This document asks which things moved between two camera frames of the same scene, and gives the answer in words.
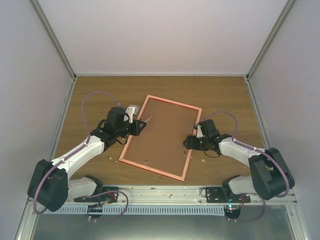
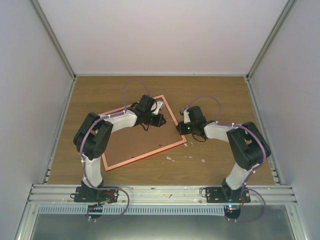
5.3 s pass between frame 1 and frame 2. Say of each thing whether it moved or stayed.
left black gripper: moved
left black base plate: stayed
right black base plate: stayed
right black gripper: moved
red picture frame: moved
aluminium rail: stayed
